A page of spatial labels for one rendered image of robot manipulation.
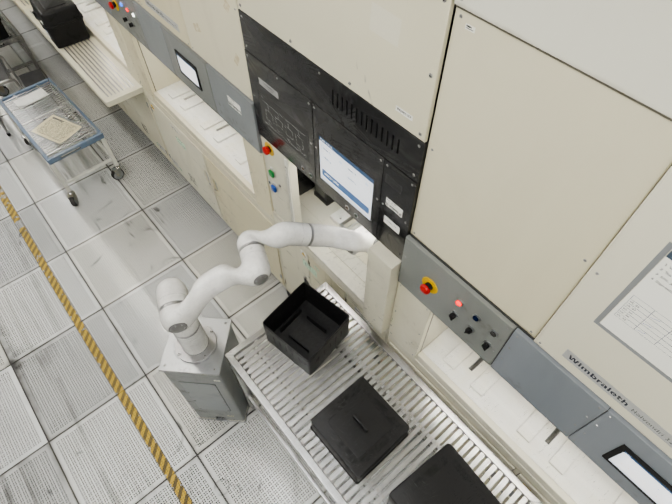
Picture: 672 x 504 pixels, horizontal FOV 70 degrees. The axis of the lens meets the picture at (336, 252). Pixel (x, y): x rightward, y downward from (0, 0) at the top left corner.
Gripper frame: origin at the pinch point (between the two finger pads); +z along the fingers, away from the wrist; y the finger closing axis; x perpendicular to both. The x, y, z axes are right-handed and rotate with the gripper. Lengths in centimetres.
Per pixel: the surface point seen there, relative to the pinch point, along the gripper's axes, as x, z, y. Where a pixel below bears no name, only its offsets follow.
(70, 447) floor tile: -122, -181, -60
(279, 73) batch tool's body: 60, -30, -40
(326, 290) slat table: -46, -35, -11
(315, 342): -45, -57, 8
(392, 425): -35, -58, 59
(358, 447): -35, -74, 56
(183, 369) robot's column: -46, -110, -21
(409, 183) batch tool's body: 57, -30, 24
